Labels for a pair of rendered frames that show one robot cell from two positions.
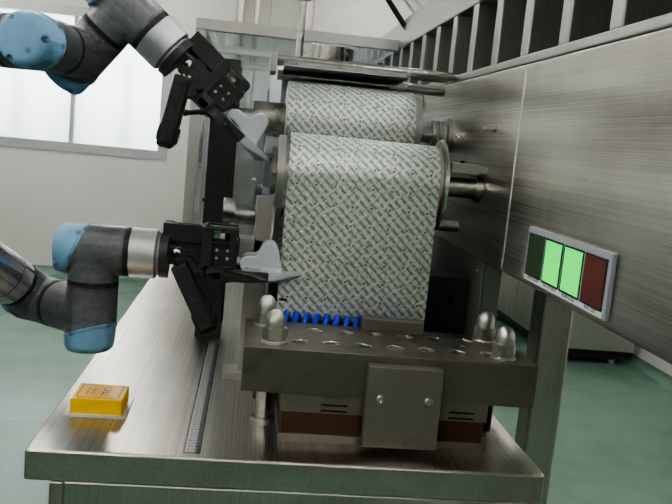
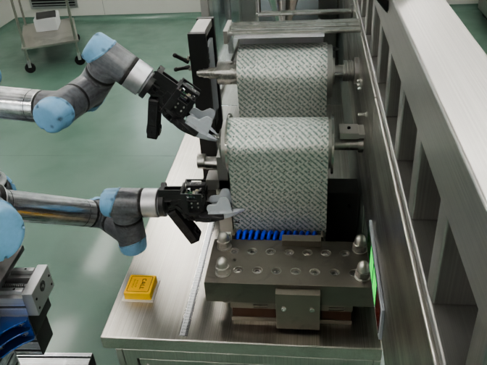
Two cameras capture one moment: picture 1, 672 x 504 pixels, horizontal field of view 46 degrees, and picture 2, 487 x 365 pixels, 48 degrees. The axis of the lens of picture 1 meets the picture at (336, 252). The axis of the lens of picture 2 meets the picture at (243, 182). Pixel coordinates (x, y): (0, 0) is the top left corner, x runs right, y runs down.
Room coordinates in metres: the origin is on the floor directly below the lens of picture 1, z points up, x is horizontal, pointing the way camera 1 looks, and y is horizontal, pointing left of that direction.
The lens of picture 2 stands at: (0.13, -0.24, 1.90)
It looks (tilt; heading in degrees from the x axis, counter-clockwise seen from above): 33 degrees down; 15
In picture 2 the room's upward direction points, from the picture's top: 4 degrees counter-clockwise
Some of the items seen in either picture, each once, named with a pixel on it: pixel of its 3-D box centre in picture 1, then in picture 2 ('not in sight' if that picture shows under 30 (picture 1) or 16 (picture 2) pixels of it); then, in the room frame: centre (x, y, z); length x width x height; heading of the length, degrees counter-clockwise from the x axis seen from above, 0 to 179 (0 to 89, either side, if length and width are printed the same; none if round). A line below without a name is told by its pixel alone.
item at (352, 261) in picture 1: (355, 267); (278, 203); (1.23, -0.03, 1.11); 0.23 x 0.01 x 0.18; 96
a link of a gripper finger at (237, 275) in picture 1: (238, 274); (206, 214); (1.19, 0.14, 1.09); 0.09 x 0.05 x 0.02; 95
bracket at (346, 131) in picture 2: (466, 167); (351, 130); (1.31, -0.20, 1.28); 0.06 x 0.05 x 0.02; 96
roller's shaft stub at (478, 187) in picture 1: (459, 187); (348, 143); (1.31, -0.19, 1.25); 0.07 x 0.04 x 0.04; 96
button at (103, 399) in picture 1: (100, 399); (140, 287); (1.09, 0.31, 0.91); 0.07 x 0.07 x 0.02; 6
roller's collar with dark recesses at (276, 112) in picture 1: (268, 119); (229, 72); (1.52, 0.15, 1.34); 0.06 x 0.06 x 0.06; 6
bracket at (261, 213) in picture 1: (246, 287); (219, 200); (1.30, 0.14, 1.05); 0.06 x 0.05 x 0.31; 96
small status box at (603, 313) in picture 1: (563, 267); (375, 274); (0.92, -0.27, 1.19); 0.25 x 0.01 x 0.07; 6
